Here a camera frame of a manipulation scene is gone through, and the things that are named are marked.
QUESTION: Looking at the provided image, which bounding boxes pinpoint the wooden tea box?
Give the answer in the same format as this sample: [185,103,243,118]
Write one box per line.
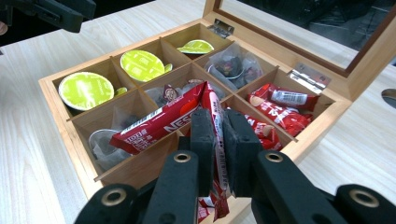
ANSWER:
[37,0,396,224]

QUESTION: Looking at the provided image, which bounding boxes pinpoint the clear flower tea bag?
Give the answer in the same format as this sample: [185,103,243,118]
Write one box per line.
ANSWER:
[144,78,228,108]
[204,42,264,91]
[88,105,148,172]

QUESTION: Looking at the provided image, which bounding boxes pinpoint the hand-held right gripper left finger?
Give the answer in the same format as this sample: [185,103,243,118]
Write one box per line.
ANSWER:
[143,107,217,224]

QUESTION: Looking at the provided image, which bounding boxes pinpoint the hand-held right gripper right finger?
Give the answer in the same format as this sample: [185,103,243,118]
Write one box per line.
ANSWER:
[221,108,341,224]

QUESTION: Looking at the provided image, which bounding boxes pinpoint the red coffee stick packet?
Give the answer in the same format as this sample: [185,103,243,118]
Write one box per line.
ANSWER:
[248,82,320,112]
[109,80,232,220]
[247,94,314,138]
[244,113,284,151]

